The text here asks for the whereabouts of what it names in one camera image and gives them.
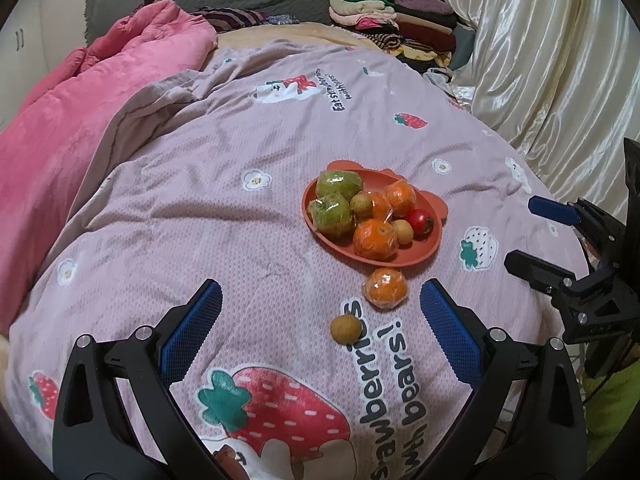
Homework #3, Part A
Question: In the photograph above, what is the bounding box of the orange-red oval plate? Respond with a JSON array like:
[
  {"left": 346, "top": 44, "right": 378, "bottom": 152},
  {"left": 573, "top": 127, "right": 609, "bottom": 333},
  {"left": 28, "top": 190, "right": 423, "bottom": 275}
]
[{"left": 301, "top": 160, "right": 447, "bottom": 267}]

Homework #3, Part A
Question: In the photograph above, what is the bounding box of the stack of folded clothes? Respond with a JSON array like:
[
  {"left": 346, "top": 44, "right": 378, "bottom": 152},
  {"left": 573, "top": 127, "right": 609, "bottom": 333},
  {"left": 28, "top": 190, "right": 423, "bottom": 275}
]
[{"left": 327, "top": 0, "right": 458, "bottom": 68}]

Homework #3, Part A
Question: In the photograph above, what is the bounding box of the dark striped cloth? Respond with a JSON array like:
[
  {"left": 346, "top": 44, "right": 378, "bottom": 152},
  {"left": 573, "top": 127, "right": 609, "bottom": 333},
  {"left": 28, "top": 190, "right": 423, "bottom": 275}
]
[{"left": 190, "top": 6, "right": 268, "bottom": 33}]

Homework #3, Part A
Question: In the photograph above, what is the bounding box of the orange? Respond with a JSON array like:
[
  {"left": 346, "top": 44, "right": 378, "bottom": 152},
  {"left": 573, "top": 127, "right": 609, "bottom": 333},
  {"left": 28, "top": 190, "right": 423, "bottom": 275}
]
[
  {"left": 362, "top": 267, "right": 408, "bottom": 310},
  {"left": 352, "top": 218, "right": 401, "bottom": 261},
  {"left": 367, "top": 191, "right": 392, "bottom": 221},
  {"left": 385, "top": 181, "right": 417, "bottom": 217}
]

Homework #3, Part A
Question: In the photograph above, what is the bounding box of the beige bed sheet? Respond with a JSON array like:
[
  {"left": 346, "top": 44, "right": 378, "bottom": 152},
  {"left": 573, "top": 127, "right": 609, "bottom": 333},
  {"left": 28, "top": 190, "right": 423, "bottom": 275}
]
[{"left": 217, "top": 22, "right": 396, "bottom": 53}]

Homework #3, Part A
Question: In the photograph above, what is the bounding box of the pink fleece blanket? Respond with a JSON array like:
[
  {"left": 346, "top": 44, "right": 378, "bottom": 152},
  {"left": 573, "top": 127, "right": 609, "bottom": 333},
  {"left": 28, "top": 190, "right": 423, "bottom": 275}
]
[{"left": 0, "top": 0, "right": 218, "bottom": 336}]

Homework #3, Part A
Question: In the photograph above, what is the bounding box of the cream satin curtain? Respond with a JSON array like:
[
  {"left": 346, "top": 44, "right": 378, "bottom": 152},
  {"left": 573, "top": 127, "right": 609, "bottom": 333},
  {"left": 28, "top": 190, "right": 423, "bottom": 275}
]
[{"left": 442, "top": 0, "right": 640, "bottom": 211}]

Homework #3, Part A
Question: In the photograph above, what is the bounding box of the lime green garment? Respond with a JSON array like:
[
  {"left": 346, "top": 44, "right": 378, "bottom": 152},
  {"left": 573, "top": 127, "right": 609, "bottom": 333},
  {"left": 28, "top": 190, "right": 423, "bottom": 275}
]
[{"left": 582, "top": 367, "right": 640, "bottom": 441}]

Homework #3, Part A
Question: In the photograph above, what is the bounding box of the pale crumpled cloth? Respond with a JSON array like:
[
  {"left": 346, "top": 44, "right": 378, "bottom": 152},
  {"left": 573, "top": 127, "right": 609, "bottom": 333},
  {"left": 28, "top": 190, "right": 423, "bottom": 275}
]
[{"left": 424, "top": 66, "right": 476, "bottom": 111}]

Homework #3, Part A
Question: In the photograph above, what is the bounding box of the strawberry printed lilac quilt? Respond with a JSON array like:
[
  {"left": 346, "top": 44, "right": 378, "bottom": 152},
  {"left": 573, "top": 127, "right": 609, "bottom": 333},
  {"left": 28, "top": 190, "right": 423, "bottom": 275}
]
[{"left": 0, "top": 42, "right": 596, "bottom": 480}]

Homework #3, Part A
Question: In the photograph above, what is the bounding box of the white wardrobe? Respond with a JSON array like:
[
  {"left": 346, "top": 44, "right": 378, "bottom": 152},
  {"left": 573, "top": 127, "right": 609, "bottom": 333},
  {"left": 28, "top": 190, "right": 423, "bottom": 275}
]
[{"left": 0, "top": 5, "right": 88, "bottom": 131}]

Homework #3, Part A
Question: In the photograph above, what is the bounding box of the green apple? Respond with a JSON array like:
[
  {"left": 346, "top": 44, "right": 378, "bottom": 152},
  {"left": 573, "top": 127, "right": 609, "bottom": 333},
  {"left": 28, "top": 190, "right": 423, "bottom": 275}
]
[
  {"left": 315, "top": 171, "right": 362, "bottom": 201},
  {"left": 307, "top": 195, "right": 356, "bottom": 238}
]

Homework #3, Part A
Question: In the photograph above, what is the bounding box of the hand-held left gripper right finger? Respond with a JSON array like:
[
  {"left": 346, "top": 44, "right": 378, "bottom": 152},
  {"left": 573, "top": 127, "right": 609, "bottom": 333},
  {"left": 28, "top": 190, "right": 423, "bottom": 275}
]
[{"left": 415, "top": 279, "right": 588, "bottom": 480}]

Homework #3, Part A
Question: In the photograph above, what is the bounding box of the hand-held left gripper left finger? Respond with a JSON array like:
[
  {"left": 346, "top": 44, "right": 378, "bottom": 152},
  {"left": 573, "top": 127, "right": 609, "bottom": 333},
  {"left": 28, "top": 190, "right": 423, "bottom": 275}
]
[{"left": 52, "top": 279, "right": 236, "bottom": 480}]

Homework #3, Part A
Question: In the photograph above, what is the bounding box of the red tomato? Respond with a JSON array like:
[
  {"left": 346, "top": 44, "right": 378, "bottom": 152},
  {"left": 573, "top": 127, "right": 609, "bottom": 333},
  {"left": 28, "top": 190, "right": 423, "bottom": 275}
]
[{"left": 406, "top": 208, "right": 435, "bottom": 237}]

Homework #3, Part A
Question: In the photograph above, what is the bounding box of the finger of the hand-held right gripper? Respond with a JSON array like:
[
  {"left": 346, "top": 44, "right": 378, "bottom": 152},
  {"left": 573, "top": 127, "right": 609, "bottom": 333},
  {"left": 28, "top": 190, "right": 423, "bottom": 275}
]
[
  {"left": 504, "top": 250, "right": 591, "bottom": 306},
  {"left": 528, "top": 195, "right": 626, "bottom": 261}
]

